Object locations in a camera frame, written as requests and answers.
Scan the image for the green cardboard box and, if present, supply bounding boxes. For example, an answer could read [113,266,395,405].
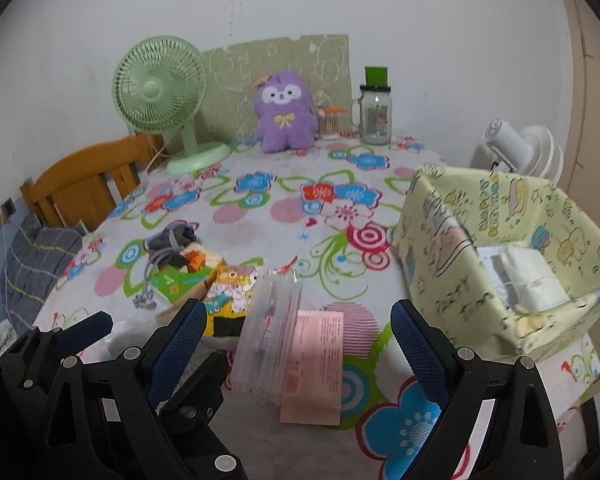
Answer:
[150,262,216,306]

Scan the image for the grey plaid blanket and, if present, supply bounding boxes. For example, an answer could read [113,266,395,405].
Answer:
[0,215,86,331]

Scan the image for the grey earphones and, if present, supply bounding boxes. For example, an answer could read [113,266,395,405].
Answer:
[132,250,163,311]

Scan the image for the toothpick jar with orange lid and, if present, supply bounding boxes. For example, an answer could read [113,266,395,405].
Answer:
[317,106,343,141]

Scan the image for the green table fan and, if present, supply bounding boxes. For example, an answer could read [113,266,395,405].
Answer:
[111,35,232,176]

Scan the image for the yellow cartoon pouch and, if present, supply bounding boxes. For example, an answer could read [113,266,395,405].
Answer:
[200,252,266,338]

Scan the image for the small orange toy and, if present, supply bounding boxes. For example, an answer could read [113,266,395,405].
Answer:
[182,242,208,273]

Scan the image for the white tissue pack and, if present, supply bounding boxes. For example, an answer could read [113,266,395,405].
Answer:
[475,242,571,313]

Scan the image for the yellow patterned fabric box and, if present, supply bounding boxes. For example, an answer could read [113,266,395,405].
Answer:
[392,162,600,361]

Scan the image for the white fan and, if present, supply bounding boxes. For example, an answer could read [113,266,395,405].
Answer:
[472,117,565,183]

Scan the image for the purple plush toy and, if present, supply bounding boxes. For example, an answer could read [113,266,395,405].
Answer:
[252,70,318,154]

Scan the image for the pink paper sheet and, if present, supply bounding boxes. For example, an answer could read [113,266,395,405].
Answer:
[279,310,345,427]

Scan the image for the glass jar with green lid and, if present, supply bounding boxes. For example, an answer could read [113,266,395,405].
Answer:
[351,66,395,147]

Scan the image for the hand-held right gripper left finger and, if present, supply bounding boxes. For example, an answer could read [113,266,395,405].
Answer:
[32,298,208,480]

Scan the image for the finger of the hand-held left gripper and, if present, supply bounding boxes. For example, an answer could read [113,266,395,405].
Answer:
[0,310,114,396]
[157,352,251,480]

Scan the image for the clear plastic bag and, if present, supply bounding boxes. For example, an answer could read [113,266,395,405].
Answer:
[229,267,303,406]

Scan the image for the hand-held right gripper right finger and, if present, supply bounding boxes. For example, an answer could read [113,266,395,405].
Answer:
[390,299,566,480]

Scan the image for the beige patterned board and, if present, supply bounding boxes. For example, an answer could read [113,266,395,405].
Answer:
[198,34,351,148]

